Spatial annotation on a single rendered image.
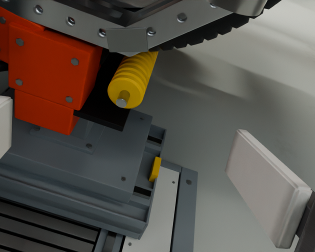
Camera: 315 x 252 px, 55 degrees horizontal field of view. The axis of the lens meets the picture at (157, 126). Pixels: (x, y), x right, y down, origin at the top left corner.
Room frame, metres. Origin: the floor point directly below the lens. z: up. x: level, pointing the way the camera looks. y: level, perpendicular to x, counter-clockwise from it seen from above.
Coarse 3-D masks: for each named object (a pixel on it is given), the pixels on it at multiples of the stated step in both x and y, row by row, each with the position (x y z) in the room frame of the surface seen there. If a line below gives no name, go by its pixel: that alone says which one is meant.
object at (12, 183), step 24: (0, 168) 0.41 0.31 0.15; (144, 168) 0.59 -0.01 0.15; (0, 192) 0.38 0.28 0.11; (24, 192) 0.38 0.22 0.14; (48, 192) 0.39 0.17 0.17; (72, 192) 0.43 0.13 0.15; (144, 192) 0.49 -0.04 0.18; (72, 216) 0.40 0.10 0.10; (96, 216) 0.40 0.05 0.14; (120, 216) 0.41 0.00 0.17; (144, 216) 0.45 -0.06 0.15
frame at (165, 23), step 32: (0, 0) 0.36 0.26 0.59; (32, 0) 0.36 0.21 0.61; (64, 0) 0.38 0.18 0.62; (96, 0) 0.42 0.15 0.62; (160, 0) 0.43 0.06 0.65; (192, 0) 0.38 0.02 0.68; (64, 32) 0.37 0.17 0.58; (96, 32) 0.37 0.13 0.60; (128, 32) 0.37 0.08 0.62; (160, 32) 0.38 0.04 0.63
